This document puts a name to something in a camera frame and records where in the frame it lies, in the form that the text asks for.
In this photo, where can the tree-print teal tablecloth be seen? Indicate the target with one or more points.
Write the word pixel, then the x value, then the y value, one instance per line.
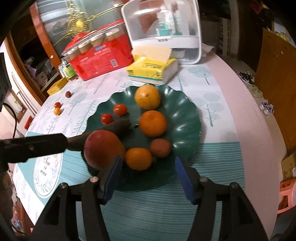
pixel 219 162

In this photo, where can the red paper cup pack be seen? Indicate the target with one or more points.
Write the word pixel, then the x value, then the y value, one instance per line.
pixel 104 58

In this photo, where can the dark green scalloped plate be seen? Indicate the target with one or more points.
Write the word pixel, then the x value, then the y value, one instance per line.
pixel 185 120

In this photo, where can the yellow cherry tomato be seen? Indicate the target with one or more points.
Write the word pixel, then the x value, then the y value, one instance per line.
pixel 57 111

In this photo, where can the black and white sneakers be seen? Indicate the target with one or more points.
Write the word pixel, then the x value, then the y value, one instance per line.
pixel 247 77

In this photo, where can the green-label glass bottle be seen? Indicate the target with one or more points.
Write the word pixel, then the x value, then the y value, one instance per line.
pixel 69 71

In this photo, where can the large yellow-orange orange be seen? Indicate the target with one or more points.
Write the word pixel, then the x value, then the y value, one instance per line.
pixel 147 96

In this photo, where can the red apple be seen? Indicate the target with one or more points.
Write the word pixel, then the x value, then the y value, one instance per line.
pixel 101 148

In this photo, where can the beige slippers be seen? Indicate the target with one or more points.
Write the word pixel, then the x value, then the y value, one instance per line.
pixel 255 91

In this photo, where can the pink plastic stool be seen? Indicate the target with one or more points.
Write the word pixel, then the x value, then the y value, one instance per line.
pixel 288 194

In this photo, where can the white clear-door storage box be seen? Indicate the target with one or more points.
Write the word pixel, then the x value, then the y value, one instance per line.
pixel 161 40

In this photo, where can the teal cosmetic bottle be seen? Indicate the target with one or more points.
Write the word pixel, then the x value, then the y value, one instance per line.
pixel 164 29

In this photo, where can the red round container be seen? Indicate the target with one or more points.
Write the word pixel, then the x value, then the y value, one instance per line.
pixel 28 122

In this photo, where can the wooden picture frame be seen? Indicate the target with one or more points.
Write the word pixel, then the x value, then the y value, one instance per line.
pixel 16 105

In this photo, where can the dark red jujube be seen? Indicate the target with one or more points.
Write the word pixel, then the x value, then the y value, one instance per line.
pixel 160 147
pixel 67 94

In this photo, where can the gold door ornament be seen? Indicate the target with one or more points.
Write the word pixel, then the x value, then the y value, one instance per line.
pixel 79 23

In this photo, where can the brown wooden cabinet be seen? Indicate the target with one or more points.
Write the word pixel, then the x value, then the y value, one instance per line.
pixel 277 81

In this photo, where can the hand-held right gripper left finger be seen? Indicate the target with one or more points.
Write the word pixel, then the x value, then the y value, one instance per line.
pixel 112 183

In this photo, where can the overripe dark banana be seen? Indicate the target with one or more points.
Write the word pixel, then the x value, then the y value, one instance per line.
pixel 115 127

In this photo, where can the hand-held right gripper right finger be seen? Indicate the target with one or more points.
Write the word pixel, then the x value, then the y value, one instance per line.
pixel 186 185

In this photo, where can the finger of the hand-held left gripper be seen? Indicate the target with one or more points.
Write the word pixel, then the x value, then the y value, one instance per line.
pixel 34 146

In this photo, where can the orange tangerine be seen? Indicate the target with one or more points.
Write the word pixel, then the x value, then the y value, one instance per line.
pixel 153 123
pixel 138 159

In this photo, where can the yellow tissue pack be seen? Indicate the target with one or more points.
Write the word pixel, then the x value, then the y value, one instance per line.
pixel 150 69

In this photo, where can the white shoes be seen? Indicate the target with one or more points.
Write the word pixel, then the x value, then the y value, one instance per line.
pixel 266 107

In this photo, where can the cardboard box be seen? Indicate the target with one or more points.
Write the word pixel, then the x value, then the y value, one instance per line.
pixel 289 166

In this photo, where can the red cherry tomato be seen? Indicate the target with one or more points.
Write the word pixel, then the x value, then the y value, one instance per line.
pixel 107 118
pixel 57 105
pixel 120 109

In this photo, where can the yellow flat box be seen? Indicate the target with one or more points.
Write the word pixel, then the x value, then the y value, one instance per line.
pixel 57 86

